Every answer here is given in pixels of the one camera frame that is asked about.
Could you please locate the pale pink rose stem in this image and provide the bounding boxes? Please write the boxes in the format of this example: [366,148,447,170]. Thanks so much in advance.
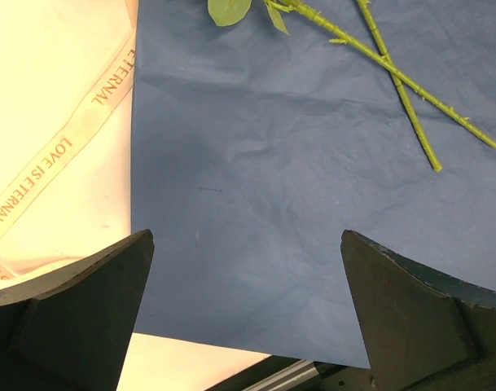
[357,0,442,172]

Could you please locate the cream printed ribbon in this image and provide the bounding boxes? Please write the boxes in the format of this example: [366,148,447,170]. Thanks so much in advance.
[0,1,138,286]

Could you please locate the peach rose stem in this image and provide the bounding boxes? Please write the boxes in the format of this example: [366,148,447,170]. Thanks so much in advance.
[207,0,496,149]

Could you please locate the blue wrapping paper sheet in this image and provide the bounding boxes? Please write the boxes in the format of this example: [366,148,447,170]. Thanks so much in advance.
[131,1,496,367]

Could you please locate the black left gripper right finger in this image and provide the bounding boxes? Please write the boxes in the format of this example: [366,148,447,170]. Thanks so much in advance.
[340,231,496,390]

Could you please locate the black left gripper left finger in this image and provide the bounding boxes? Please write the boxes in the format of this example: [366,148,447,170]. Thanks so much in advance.
[0,230,154,390]

